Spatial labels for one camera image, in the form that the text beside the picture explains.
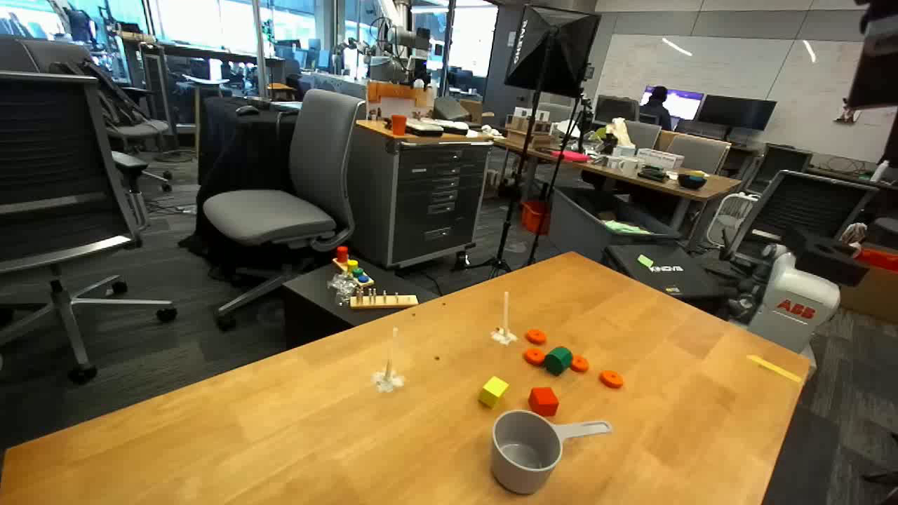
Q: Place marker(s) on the yellow block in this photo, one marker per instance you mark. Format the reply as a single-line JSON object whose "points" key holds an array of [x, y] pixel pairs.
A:
{"points": [[492, 392]]}

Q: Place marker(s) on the green block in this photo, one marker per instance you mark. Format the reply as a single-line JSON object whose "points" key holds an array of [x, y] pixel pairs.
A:
{"points": [[558, 361]]}

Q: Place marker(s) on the white ABB robot base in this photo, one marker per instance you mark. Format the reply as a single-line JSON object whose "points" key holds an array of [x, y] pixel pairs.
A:
{"points": [[790, 309]]}

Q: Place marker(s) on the orange cup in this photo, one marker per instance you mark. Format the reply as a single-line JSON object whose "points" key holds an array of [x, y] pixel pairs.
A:
{"points": [[400, 124]]}

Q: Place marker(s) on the orange block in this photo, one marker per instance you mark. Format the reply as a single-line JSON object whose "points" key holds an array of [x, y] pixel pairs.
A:
{"points": [[543, 402]]}

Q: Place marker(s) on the grey plastic measuring cup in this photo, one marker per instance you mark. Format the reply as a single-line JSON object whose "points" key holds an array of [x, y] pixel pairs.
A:
{"points": [[508, 472]]}

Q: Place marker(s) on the grey drawer cabinet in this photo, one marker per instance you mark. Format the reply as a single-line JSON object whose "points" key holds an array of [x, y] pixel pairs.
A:
{"points": [[422, 201]]}

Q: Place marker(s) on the wooden peg board toy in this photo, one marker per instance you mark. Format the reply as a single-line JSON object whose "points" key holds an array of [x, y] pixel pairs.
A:
{"points": [[381, 302]]}

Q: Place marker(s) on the black light stand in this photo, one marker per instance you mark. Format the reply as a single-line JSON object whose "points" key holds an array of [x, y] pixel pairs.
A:
{"points": [[515, 197]]}

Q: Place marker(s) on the orange bucket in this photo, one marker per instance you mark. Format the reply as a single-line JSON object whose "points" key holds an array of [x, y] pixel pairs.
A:
{"points": [[533, 218]]}

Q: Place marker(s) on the colourful stacking toy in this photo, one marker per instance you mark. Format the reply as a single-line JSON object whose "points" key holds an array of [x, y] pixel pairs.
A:
{"points": [[355, 270]]}

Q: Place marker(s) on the white peg stand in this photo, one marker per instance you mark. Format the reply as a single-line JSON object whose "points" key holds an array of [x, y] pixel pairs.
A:
{"points": [[502, 339], [387, 381]]}

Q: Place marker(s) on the orange disc with hole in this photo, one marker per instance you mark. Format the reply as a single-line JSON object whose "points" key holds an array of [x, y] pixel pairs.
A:
{"points": [[582, 365], [533, 357], [533, 339], [610, 381]]}

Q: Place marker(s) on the black low table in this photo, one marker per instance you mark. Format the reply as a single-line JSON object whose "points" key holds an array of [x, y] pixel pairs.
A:
{"points": [[311, 309]]}

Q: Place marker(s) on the grey office chair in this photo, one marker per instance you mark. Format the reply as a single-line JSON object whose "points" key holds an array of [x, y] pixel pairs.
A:
{"points": [[324, 151]]}

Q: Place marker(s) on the black tray with green item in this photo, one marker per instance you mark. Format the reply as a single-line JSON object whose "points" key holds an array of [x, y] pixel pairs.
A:
{"points": [[653, 267]]}

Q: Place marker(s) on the wooden desk with clutter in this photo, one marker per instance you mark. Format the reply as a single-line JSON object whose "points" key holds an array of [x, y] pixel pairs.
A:
{"points": [[653, 183]]}

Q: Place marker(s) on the black softbox light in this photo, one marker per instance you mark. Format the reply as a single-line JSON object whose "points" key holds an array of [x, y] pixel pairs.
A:
{"points": [[561, 58]]}

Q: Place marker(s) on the seated person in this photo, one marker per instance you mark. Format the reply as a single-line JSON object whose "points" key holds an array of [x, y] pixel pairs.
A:
{"points": [[656, 109]]}

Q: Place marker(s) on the lit computer monitor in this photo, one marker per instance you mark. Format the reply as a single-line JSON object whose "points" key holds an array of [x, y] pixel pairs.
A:
{"points": [[689, 102]]}

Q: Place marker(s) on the dark computer monitor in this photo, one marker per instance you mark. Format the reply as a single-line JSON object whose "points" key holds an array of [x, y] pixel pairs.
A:
{"points": [[733, 113]]}

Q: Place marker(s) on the yellow tape strip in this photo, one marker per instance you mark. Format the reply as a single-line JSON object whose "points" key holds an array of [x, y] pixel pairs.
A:
{"points": [[773, 370]]}

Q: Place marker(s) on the black mesh office chair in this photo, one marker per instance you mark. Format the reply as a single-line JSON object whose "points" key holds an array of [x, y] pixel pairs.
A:
{"points": [[57, 169]]}

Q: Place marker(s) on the black mesh chair grey frame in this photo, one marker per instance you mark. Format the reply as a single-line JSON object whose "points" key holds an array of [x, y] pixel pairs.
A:
{"points": [[795, 211]]}

